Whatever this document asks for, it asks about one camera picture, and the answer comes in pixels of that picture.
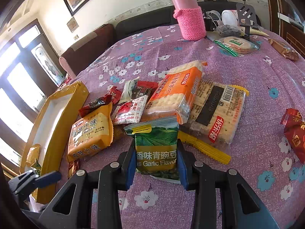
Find green pea snack bag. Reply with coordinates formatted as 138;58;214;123
124;116;179;181

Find yellow cheese biscuit bag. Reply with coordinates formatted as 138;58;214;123
67;103;113;162

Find clear soda cracker pack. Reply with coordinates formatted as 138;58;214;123
178;80;250;164

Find white red snack pack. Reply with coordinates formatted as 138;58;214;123
112;95;148;125

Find red black candy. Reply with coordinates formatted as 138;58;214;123
79;95;112;118

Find white candy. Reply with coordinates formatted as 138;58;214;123
118;77;140;104

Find orange cracker pack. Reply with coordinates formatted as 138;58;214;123
141;60;208;125

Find red black candy bar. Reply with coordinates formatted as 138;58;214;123
131;81;158;99

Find dark red rose snack bag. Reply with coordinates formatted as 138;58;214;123
281;108;305;164

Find red candy wrapper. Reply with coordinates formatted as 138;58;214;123
107;86;122;104

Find yellow cardboard tray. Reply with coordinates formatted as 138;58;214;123
19;81;90;205

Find purple floral tablecloth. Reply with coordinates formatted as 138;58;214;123
68;25;304;228

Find dark red armchair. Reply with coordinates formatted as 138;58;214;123
59;24;116;79

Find round crackers clear pack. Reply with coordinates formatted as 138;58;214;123
213;36;259;57

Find clear plastic bag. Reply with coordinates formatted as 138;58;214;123
203;10;242;41

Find pink thermos knitted sleeve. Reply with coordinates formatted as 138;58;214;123
172;0;206;41

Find brown snack bag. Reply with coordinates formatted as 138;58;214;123
268;38;299;61

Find beige horn-shaped object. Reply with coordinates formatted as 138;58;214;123
250;28;270;37

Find white container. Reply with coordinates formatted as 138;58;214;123
221;10;239;26

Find black sofa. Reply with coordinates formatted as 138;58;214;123
114;0;263;41

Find wooden cabinet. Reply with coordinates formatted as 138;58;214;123
268;0;304;57

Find small wall plaque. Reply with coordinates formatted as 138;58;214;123
67;17;79;33

